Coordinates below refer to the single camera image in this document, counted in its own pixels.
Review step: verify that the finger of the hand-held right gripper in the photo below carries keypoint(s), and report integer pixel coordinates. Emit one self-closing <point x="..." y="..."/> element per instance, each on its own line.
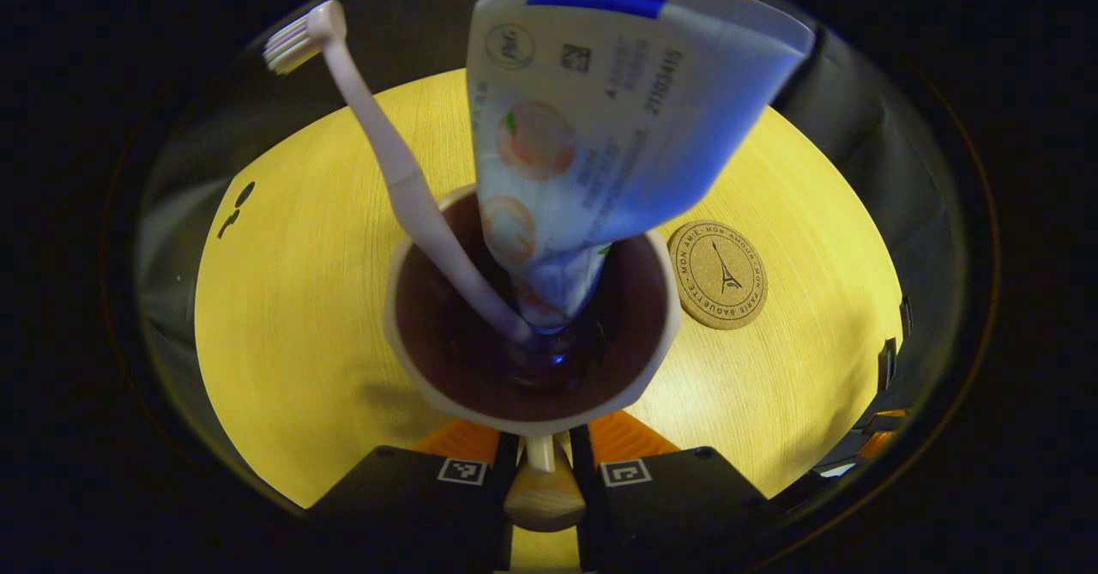
<point x="877" y="445"/>

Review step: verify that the white toothpaste tube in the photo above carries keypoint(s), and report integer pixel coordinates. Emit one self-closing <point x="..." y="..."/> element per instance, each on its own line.
<point x="600" y="128"/>

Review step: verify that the round cork coaster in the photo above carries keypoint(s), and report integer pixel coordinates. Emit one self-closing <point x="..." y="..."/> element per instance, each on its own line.
<point x="717" y="274"/>

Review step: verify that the black desk edge clamp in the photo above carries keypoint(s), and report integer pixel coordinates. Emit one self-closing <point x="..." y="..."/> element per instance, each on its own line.
<point x="887" y="364"/>
<point x="904" y="317"/>

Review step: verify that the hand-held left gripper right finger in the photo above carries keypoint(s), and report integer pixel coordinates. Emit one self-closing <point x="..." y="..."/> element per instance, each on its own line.
<point x="669" y="514"/>

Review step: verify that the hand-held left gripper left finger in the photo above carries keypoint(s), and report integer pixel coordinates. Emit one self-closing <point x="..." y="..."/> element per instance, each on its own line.
<point x="412" y="514"/>

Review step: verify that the wooden desktop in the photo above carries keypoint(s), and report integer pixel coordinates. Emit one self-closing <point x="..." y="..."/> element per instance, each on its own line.
<point x="300" y="342"/>

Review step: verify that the pale pink toothbrush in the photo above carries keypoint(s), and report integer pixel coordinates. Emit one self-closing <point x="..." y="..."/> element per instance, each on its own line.
<point x="403" y="171"/>

